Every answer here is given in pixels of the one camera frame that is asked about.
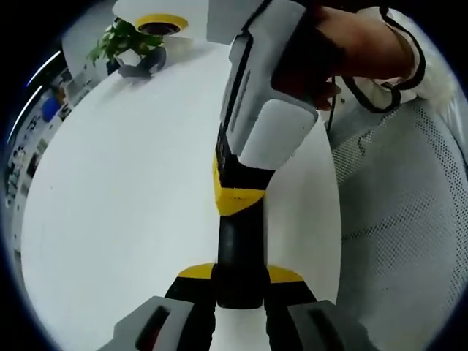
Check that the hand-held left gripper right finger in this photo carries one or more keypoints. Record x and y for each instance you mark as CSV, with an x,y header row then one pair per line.
x,y
300,321

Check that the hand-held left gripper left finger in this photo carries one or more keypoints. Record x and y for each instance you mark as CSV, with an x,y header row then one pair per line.
x,y
183,314

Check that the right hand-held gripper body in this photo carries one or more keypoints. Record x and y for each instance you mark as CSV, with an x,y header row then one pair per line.
x,y
285,22

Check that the black remote control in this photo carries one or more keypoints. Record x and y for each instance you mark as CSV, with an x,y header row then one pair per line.
x,y
241,256

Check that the person's right hand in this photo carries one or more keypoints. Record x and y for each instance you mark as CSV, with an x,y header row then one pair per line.
x,y
365,47

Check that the yellow rimmed round object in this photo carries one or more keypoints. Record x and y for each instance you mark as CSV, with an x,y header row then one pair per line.
x,y
161,22

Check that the potted green plant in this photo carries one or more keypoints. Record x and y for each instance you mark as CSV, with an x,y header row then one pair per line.
x,y
124,40

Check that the grey mesh office chair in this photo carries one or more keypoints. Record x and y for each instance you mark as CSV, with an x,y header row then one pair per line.
x,y
402,204

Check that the white ceiling light strip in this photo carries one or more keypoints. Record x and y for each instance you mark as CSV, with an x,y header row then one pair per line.
x,y
44,67

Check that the blue barrel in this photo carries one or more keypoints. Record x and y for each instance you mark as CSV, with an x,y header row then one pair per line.
x,y
50,109

